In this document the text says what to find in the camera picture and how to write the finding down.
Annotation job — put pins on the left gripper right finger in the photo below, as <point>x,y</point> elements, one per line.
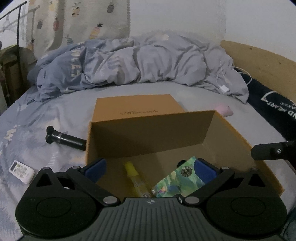
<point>215,180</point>

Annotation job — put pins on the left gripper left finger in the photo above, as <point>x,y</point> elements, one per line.
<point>85,180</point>

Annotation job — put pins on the green tissue pack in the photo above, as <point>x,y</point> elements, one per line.
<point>183,181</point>

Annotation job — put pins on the yellow spray bottle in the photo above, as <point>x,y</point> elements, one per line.
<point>139,186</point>

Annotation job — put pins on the brown cardboard box lid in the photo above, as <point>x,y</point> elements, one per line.
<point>119,107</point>

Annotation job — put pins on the black printed pillow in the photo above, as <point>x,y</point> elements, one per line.
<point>276,109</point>

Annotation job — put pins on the black cylindrical handheld device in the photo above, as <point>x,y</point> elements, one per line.
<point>64,139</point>

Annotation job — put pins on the white remote control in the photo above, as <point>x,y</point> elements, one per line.
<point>22,172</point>

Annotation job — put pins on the brown cardboard box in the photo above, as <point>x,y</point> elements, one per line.
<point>155,144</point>

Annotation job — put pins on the pink computer mouse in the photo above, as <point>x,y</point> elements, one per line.
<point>224,110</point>

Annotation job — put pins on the wooden headboard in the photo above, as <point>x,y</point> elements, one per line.
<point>272,70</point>

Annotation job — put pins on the grey blue duvet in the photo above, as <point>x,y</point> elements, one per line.
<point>180,57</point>

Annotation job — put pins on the brown bedside cabinet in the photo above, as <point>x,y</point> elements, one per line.
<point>15,65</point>

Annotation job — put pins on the pineapple print curtain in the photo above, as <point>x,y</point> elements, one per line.
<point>52,24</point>

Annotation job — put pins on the black clothes rack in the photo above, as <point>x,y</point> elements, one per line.
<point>13,23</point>

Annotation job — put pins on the white charger with cable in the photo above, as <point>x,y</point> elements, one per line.
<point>224,88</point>

